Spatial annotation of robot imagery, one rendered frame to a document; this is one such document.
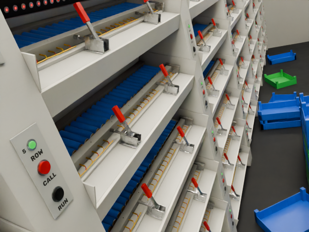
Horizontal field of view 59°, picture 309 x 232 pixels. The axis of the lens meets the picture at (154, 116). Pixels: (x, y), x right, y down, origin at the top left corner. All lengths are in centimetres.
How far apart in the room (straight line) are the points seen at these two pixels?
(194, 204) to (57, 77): 70
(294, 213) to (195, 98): 91
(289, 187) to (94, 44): 149
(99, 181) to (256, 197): 133
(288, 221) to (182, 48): 105
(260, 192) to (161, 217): 114
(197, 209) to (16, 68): 75
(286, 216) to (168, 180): 96
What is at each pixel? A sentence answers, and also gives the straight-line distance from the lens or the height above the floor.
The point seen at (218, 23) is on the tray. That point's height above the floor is 95.
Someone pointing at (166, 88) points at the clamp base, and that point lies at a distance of 79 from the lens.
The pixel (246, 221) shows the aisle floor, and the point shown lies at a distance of 161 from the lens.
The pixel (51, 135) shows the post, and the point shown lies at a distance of 39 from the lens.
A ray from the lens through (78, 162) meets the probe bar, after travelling 52.
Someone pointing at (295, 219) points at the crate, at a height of 0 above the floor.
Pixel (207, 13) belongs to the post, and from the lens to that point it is 160.
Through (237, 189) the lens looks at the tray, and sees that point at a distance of 163.
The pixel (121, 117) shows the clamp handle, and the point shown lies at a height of 97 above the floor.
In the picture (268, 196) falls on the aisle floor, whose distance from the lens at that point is 174.
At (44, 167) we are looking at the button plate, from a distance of 37.
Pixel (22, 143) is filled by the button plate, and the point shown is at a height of 106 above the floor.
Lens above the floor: 117
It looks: 23 degrees down
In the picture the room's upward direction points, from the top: 17 degrees counter-clockwise
